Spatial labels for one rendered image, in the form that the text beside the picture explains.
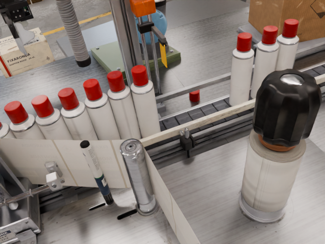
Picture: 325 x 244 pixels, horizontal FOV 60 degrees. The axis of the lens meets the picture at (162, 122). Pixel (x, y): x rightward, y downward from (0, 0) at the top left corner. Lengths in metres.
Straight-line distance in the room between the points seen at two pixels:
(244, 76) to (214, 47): 0.46
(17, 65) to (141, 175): 0.64
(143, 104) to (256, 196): 0.30
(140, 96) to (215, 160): 0.23
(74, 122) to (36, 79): 0.62
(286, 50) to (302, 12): 0.37
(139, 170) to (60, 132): 0.22
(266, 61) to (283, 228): 0.39
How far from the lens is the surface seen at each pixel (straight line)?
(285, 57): 0.80
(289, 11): 1.11
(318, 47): 0.96
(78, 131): 0.63
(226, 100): 0.83
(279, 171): 0.47
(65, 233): 0.64
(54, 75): 1.20
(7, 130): 0.65
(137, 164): 0.48
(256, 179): 0.50
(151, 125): 0.68
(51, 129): 0.62
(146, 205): 0.58
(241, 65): 0.72
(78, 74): 1.15
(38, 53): 1.01
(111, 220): 0.62
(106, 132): 0.66
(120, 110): 0.63
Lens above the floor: 1.41
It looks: 43 degrees down
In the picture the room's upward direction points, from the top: 8 degrees counter-clockwise
